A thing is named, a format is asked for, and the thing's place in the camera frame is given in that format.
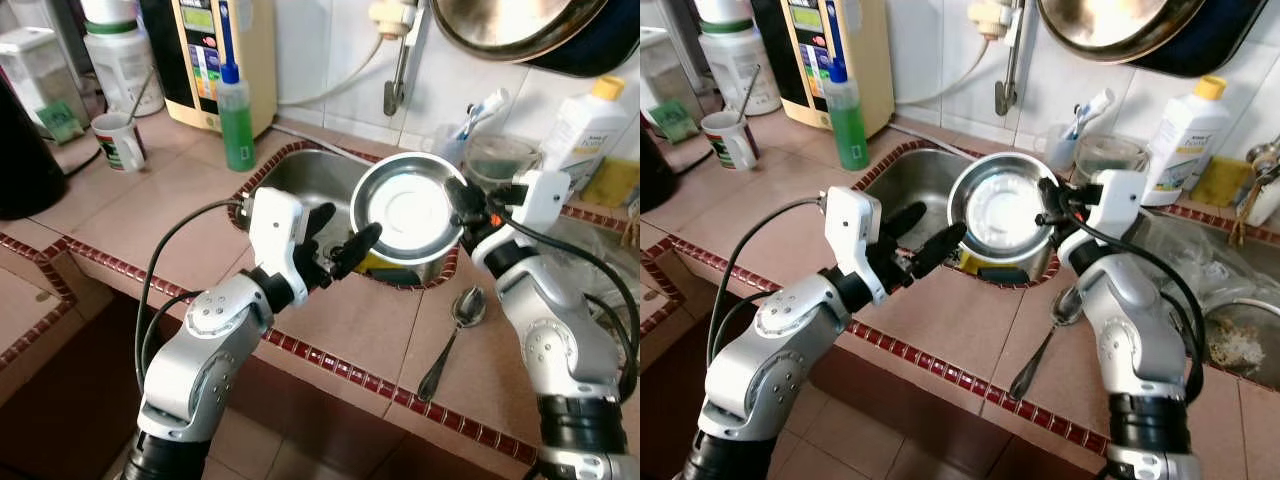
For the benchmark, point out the steel wok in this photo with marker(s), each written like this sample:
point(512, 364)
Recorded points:
point(1115, 25)
point(510, 25)

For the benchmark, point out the beige water ionizer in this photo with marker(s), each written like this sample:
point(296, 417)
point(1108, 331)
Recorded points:
point(200, 60)
point(815, 60)

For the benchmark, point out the black kettle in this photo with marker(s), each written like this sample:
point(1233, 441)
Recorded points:
point(25, 160)

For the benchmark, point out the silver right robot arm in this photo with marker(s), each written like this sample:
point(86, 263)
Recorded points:
point(560, 340)
point(1130, 340)

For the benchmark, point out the chrome pull-down faucet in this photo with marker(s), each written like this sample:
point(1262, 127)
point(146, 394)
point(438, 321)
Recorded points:
point(1265, 160)

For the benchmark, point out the white printed mug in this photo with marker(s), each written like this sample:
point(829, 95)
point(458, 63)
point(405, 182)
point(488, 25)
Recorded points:
point(725, 145)
point(115, 145)

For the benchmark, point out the clear plastic toothbrush cup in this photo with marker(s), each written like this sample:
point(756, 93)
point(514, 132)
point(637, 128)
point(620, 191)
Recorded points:
point(1062, 150)
point(455, 145)

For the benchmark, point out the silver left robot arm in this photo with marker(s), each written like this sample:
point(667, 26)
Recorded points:
point(200, 350)
point(770, 350)

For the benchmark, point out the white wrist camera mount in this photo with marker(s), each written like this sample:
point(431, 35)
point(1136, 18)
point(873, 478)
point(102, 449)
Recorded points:
point(545, 195)
point(852, 225)
point(275, 225)
point(1120, 195)

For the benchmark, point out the green plastic bottle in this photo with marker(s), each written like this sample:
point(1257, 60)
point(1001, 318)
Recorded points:
point(237, 130)
point(848, 130)

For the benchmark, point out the blue white toothbrush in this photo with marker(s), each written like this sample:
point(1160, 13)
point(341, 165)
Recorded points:
point(1098, 102)
point(490, 103)

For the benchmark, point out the green packet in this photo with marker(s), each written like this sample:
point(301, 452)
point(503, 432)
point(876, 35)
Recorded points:
point(675, 122)
point(62, 122)

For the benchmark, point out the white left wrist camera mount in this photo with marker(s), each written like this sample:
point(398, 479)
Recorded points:
point(852, 225)
point(275, 225)

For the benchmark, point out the yellow sponge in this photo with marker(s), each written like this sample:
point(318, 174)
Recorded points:
point(610, 182)
point(1222, 182)

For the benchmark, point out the white bottle yellow cap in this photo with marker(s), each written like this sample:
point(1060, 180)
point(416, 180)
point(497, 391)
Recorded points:
point(580, 140)
point(1185, 140)

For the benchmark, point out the white jar green band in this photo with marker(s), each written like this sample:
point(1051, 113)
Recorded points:
point(120, 70)
point(735, 70)

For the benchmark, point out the clear box white lid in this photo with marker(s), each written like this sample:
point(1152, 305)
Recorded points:
point(35, 70)
point(665, 70)

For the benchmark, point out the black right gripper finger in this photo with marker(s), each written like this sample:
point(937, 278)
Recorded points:
point(1052, 200)
point(462, 200)

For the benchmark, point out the dark blue pan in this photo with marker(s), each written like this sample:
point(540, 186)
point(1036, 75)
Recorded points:
point(610, 40)
point(1235, 40)

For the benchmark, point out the white wall valve fitting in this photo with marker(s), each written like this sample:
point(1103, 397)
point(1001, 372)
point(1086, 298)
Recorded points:
point(995, 18)
point(392, 18)

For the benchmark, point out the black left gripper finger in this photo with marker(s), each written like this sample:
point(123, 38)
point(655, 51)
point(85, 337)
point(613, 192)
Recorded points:
point(905, 220)
point(938, 250)
point(358, 250)
point(320, 220)

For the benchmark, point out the large steel spoon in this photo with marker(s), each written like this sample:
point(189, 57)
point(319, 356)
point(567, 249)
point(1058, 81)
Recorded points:
point(468, 308)
point(1068, 308)

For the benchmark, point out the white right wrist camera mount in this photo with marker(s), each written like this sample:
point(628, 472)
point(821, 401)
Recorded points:
point(1120, 195)
point(545, 195)

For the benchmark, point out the metal mesh strainer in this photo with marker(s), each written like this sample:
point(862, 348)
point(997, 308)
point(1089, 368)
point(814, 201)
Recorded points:
point(1245, 340)

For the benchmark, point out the clear plastic bag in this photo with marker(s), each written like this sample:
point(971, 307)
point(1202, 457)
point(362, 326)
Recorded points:
point(1230, 260)
point(600, 245)

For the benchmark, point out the steel bowl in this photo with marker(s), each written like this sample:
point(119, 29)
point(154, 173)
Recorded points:
point(1000, 210)
point(410, 210)

